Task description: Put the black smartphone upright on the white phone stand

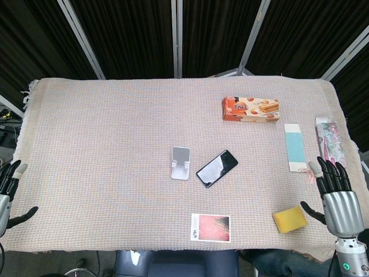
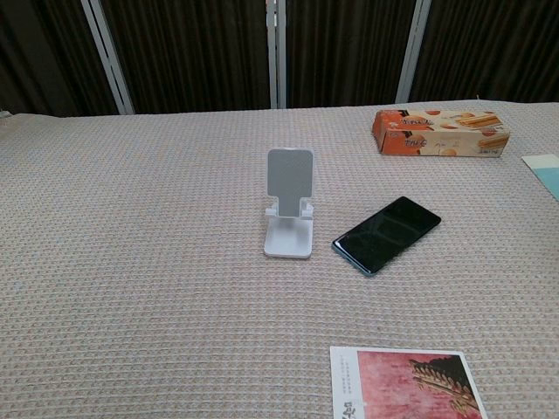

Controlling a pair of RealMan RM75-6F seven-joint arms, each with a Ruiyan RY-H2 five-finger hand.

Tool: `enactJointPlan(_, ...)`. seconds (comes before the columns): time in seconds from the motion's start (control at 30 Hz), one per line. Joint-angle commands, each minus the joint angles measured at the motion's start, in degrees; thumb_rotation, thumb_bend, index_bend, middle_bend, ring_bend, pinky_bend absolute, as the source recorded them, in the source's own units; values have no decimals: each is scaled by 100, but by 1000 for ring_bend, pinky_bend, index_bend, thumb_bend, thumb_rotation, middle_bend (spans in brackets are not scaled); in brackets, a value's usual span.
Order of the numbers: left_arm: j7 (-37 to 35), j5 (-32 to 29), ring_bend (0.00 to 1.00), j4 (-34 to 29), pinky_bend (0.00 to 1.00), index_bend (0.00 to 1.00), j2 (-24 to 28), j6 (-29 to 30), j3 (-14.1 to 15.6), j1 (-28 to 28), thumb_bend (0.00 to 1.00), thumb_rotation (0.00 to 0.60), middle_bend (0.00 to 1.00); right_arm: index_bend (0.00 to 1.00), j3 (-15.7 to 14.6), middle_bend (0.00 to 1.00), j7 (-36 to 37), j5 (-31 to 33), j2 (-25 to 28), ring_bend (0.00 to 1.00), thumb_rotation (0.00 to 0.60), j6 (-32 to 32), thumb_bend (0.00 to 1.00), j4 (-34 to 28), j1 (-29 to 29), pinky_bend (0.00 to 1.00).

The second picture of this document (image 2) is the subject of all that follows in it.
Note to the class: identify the beige woven table cloth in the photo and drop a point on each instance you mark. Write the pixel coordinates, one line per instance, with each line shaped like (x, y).
(174, 305)

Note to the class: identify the cream and teal bookmark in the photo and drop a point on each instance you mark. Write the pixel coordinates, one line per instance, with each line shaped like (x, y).
(548, 172)

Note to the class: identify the white phone stand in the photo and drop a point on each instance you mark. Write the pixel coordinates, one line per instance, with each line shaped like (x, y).
(290, 183)

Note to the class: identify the orange biscuit box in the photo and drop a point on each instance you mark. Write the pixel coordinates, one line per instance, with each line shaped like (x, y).
(436, 131)

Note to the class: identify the white partition frame post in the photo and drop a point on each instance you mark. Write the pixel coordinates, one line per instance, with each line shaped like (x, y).
(273, 65)
(412, 52)
(107, 57)

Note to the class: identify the black smartphone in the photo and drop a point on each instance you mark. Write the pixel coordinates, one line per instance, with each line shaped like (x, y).
(384, 235)

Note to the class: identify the red picture postcard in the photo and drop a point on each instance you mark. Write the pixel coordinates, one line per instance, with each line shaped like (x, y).
(393, 384)

